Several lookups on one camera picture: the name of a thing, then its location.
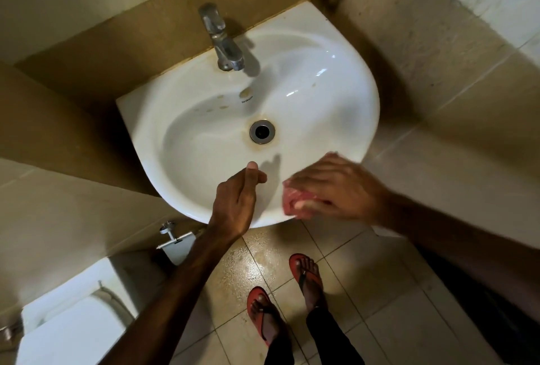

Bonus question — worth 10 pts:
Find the person's left hand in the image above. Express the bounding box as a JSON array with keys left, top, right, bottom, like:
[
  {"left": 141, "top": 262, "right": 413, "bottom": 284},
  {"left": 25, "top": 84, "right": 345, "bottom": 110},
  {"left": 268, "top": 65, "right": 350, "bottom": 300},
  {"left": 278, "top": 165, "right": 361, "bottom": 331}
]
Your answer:
[{"left": 209, "top": 161, "right": 268, "bottom": 243}]

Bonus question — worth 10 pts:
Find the person's right hand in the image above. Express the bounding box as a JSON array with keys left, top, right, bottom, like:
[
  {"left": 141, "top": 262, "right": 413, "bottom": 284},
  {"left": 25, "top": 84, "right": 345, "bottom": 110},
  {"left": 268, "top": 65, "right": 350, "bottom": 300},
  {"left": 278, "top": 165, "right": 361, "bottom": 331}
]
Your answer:
[{"left": 283, "top": 151, "right": 395, "bottom": 226}]

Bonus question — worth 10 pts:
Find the red checked cloth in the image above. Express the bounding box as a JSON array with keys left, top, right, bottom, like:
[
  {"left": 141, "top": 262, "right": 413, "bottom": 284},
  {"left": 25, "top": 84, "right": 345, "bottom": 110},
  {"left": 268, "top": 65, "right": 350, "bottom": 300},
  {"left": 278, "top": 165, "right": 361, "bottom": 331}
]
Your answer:
[{"left": 281, "top": 185, "right": 321, "bottom": 220}]

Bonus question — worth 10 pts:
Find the white wash basin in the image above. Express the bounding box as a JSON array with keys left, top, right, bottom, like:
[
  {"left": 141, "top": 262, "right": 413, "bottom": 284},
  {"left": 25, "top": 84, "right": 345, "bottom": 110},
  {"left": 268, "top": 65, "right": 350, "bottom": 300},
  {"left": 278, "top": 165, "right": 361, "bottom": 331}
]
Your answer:
[{"left": 116, "top": 0, "right": 380, "bottom": 229}]

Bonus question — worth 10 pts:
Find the person's left forearm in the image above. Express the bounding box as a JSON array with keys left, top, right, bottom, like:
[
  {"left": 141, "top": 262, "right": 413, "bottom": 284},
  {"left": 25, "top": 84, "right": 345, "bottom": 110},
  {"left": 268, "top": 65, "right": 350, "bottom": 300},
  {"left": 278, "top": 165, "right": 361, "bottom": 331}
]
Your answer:
[{"left": 99, "top": 225, "right": 244, "bottom": 365}]

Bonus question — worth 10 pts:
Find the person's right forearm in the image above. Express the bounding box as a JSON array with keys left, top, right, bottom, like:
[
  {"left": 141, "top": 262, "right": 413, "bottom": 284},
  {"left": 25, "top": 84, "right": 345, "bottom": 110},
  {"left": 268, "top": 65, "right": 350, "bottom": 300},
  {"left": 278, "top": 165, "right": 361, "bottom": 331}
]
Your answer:
[{"left": 375, "top": 191, "right": 540, "bottom": 323}]

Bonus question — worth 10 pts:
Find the chrome sink drain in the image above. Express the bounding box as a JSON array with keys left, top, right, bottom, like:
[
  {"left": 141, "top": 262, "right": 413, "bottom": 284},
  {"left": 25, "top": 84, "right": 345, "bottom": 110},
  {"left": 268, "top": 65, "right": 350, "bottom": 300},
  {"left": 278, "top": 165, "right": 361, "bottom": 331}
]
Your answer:
[{"left": 249, "top": 120, "right": 276, "bottom": 145}]

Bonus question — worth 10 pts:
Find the person's right red flip-flop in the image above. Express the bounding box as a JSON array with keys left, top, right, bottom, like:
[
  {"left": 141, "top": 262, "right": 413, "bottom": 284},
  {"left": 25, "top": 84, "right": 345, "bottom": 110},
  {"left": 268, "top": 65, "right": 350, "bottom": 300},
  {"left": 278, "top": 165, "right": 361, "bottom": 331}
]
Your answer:
[{"left": 289, "top": 253, "right": 325, "bottom": 298}]

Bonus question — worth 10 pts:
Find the person's red flip-flop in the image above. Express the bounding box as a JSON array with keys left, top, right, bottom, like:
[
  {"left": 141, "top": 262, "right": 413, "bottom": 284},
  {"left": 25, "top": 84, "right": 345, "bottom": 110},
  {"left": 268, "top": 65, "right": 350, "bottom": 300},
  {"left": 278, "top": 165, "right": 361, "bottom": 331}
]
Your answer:
[
  {"left": 246, "top": 286, "right": 284, "bottom": 349},
  {"left": 289, "top": 253, "right": 325, "bottom": 298}
]

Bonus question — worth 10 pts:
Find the person's left red flip-flop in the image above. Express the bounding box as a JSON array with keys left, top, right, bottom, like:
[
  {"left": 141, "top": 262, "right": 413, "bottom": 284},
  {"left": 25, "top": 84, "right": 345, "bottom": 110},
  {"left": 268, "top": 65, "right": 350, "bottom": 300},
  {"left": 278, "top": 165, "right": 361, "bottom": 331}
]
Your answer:
[{"left": 246, "top": 286, "right": 284, "bottom": 349}]

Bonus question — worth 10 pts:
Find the person's left leg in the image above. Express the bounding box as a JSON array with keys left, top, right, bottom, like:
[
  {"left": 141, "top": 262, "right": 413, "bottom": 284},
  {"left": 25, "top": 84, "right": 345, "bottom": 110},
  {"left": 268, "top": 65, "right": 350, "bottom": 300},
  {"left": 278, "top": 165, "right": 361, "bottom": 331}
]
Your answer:
[{"left": 251, "top": 292, "right": 296, "bottom": 365}]

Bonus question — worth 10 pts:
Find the person's leg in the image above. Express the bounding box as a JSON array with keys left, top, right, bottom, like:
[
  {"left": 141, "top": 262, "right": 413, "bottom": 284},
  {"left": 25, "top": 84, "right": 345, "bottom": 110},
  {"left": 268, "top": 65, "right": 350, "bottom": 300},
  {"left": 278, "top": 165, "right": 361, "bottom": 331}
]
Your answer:
[
  {"left": 295, "top": 257, "right": 366, "bottom": 365},
  {"left": 251, "top": 292, "right": 296, "bottom": 365}
]

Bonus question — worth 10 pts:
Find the person's right leg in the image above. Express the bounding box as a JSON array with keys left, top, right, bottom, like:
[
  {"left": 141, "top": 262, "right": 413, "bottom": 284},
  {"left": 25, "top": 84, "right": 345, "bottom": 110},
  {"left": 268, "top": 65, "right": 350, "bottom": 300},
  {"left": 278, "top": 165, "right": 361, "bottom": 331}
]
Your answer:
[{"left": 295, "top": 257, "right": 366, "bottom": 365}]

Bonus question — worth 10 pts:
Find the chrome basin faucet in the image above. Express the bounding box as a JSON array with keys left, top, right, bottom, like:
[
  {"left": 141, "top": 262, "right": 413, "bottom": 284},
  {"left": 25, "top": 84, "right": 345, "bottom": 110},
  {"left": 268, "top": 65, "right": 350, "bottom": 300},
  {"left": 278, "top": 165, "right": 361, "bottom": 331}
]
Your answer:
[{"left": 198, "top": 3, "right": 245, "bottom": 72}]

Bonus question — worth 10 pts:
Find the chrome toilet paper holder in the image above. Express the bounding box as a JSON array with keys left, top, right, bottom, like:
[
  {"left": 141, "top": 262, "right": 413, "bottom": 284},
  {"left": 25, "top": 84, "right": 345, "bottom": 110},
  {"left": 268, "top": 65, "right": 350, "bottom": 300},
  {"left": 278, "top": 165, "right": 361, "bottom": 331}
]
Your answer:
[{"left": 156, "top": 221, "right": 199, "bottom": 250}]

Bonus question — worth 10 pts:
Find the white toilet paper roll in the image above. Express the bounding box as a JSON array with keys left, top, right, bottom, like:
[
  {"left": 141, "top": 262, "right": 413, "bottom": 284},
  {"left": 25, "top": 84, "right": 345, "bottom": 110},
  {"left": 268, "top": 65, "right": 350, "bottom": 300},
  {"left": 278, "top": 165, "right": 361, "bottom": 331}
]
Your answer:
[{"left": 162, "top": 233, "right": 198, "bottom": 267}]

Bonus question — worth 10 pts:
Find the chrome angle valve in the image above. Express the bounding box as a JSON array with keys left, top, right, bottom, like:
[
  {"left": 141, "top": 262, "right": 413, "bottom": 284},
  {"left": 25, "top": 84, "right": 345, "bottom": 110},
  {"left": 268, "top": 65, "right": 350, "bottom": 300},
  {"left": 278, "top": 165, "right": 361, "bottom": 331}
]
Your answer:
[{"left": 0, "top": 320, "right": 24, "bottom": 342}]

